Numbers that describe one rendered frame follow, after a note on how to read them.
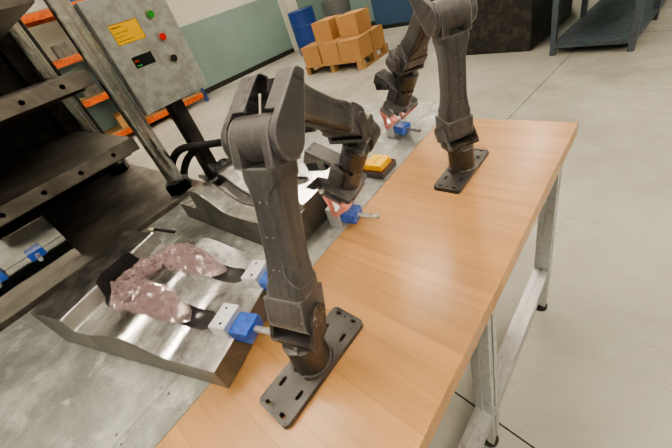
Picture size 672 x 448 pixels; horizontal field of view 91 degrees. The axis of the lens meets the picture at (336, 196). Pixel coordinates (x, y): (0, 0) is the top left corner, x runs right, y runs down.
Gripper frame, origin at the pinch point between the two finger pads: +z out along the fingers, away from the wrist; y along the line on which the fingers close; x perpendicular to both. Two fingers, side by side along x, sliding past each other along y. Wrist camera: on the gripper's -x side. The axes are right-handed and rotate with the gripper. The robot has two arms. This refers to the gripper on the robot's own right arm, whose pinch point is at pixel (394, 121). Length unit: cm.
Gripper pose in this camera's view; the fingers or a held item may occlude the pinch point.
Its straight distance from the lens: 117.4
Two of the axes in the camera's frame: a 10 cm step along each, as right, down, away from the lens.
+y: -7.2, 5.5, -4.3
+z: -0.7, 5.5, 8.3
